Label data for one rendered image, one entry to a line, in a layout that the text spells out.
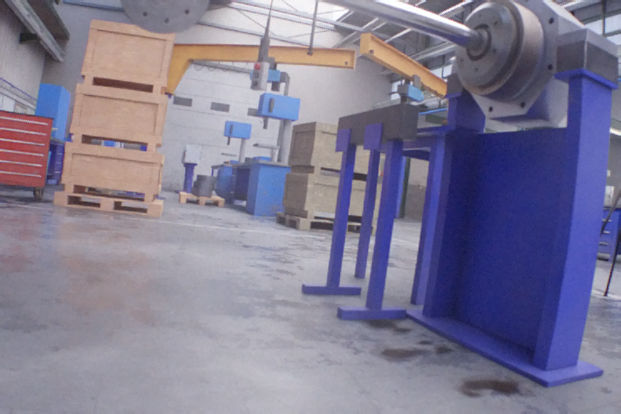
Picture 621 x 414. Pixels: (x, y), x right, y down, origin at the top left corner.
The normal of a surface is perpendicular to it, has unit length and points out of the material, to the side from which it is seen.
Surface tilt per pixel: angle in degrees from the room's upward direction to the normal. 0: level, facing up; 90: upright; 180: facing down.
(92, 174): 90
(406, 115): 90
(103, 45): 90
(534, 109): 135
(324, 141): 90
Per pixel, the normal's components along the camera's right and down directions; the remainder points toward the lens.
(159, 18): 0.27, 0.70
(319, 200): 0.45, 0.07
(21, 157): 0.65, 0.09
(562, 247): -0.92, -0.11
